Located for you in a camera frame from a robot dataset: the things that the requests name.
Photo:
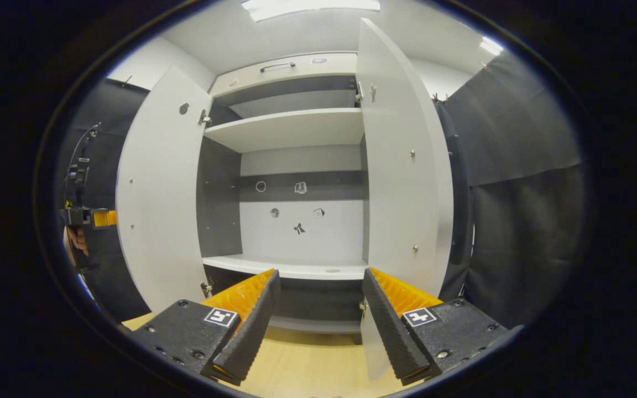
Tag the large ceiling light panel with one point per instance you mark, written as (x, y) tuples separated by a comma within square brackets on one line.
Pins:
[(307, 6)]

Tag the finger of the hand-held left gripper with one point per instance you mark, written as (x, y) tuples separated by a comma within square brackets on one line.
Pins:
[(104, 218)]

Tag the white cabinet shelf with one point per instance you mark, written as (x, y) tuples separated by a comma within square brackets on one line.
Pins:
[(285, 130), (296, 270)]

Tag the metal door hinge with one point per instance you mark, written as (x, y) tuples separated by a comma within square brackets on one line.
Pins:
[(206, 289), (359, 92), (205, 117), (362, 308)]

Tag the small ceiling light panel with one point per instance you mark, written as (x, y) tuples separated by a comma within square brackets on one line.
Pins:
[(491, 45)]

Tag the beige shoe cabinet door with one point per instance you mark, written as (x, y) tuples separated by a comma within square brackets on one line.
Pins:
[(158, 193), (396, 193)]

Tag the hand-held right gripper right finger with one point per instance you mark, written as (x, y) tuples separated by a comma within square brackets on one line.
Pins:
[(393, 331)]

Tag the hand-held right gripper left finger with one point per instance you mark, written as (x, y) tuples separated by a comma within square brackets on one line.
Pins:
[(246, 326)]

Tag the beige cabinet drawer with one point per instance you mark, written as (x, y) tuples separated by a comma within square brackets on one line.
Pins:
[(340, 66)]

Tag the black backdrop cloth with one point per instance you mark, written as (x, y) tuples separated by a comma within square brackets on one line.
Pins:
[(517, 138), (108, 276)]

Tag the beige double-door shoe cabinet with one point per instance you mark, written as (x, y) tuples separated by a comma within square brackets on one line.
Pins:
[(329, 237)]

